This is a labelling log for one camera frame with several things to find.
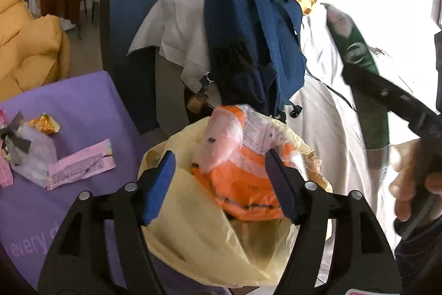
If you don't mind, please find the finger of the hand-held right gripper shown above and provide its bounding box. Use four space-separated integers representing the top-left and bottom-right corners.
343 62 436 137

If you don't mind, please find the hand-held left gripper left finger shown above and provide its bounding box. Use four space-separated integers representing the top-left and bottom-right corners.
37 150 177 295

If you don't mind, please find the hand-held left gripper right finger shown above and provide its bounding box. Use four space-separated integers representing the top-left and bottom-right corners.
264 148 403 295

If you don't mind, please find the orange clear snack packet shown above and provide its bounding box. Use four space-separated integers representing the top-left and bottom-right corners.
190 104 311 222

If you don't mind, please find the yellow plastic garbage bag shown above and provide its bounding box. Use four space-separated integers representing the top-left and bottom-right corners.
138 115 334 289

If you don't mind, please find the long pink wrapper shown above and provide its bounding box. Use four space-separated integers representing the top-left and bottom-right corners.
46 139 116 191

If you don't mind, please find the pink white snack packet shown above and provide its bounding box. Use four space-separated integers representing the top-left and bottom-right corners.
0 108 14 188

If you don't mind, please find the person's right hand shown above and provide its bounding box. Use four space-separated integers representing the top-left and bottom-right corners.
389 139 442 223

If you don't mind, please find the white fabric cover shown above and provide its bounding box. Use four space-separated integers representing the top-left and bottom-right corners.
290 3 398 282

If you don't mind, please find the purple tablecloth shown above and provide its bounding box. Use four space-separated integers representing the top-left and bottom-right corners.
0 70 166 289

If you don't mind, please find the clear bag with dark bow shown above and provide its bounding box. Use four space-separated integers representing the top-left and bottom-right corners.
0 112 57 188

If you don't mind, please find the gold foil wrapper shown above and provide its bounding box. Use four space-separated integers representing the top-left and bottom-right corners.
27 113 61 137

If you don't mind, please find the navy blue backpack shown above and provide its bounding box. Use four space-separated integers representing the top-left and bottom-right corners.
204 0 308 119

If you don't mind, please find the white cloth on chair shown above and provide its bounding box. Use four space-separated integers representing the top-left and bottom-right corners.
128 0 222 88

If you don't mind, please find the brown keychain charm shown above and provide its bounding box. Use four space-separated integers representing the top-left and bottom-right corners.
186 72 213 114

